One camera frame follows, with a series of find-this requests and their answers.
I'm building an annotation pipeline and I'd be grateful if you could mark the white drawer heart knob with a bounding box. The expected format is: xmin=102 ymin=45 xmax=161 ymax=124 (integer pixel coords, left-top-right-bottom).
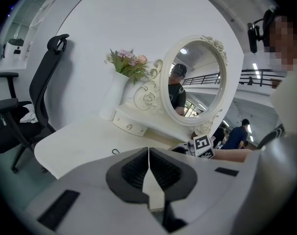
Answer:
xmin=113 ymin=110 xmax=149 ymax=137

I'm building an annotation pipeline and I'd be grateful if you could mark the person's black printed shirt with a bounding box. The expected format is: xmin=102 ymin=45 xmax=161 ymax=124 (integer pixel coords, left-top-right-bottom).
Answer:
xmin=257 ymin=123 xmax=286 ymax=149

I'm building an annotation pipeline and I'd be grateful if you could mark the oval white framed mirror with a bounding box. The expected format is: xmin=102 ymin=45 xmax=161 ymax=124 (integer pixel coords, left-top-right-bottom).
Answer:
xmin=160 ymin=35 xmax=229 ymax=127

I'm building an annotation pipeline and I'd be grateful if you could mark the white shelving desk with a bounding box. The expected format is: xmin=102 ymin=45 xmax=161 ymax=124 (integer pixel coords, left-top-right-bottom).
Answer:
xmin=0 ymin=21 xmax=36 ymax=88

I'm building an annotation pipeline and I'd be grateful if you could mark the black head camera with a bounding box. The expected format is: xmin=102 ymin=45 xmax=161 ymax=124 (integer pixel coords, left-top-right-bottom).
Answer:
xmin=247 ymin=18 xmax=265 ymax=55

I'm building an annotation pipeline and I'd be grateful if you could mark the black balcony railing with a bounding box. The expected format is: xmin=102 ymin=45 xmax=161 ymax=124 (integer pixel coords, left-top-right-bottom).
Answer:
xmin=238 ymin=69 xmax=286 ymax=87

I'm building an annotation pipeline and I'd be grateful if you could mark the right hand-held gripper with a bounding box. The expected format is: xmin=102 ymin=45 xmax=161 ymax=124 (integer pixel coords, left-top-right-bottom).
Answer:
xmin=171 ymin=135 xmax=215 ymax=159

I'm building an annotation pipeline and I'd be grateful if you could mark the black office chair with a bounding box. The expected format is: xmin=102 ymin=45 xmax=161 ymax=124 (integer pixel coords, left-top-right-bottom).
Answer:
xmin=0 ymin=34 xmax=70 ymax=173

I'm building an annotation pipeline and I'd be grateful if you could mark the person's head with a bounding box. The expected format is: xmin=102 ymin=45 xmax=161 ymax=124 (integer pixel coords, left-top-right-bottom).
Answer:
xmin=263 ymin=7 xmax=297 ymax=71

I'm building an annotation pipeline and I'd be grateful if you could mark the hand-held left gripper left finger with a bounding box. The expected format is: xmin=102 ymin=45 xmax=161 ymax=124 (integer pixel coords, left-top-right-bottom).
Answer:
xmin=24 ymin=147 xmax=167 ymax=235

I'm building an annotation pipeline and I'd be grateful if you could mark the pink flower bouquet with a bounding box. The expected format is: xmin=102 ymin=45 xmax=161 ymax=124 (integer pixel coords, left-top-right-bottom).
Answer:
xmin=104 ymin=47 xmax=154 ymax=84

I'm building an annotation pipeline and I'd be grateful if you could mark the white vase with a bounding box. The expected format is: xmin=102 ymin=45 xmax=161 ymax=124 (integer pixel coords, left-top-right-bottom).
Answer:
xmin=100 ymin=71 xmax=130 ymax=121

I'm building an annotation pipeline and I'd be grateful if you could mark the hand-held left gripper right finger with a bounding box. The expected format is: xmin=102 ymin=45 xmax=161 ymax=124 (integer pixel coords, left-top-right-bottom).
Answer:
xmin=149 ymin=147 xmax=269 ymax=235

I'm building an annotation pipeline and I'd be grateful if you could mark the white cloth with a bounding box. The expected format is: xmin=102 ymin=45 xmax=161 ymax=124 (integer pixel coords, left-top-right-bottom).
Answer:
xmin=20 ymin=104 xmax=39 ymax=124

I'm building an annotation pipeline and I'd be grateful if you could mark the person's right forearm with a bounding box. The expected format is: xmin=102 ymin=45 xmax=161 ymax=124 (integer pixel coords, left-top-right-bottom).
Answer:
xmin=213 ymin=148 xmax=251 ymax=163

